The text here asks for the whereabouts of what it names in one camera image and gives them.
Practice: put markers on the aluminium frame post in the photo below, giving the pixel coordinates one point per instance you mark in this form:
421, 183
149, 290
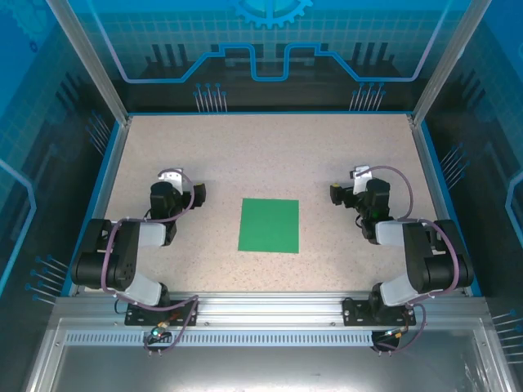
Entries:
94, 65
446, 65

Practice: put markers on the blue printed side panel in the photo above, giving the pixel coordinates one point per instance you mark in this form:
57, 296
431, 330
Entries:
32, 122
490, 122

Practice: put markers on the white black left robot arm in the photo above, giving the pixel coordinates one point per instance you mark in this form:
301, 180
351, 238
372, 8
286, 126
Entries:
122, 245

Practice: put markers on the green paper sheet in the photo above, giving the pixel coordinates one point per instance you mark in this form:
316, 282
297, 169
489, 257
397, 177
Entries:
269, 224

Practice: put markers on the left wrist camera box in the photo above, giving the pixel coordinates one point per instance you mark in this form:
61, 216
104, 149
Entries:
169, 176

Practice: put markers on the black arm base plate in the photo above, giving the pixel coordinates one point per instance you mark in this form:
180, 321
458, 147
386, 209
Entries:
139, 314
355, 312

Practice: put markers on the blue printed gear panel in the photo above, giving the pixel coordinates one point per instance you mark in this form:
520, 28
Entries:
261, 41

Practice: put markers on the blue table edge strip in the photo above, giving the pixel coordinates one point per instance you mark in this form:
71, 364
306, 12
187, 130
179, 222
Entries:
441, 185
101, 183

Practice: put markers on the aluminium front frame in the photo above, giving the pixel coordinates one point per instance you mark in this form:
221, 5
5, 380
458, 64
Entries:
53, 355

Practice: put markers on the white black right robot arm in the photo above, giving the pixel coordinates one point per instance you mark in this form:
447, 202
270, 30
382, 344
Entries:
421, 261

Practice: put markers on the grey metal sheet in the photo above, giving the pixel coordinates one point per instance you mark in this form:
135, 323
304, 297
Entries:
245, 367

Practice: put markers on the aluminium mounting rail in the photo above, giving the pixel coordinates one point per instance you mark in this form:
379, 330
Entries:
265, 310

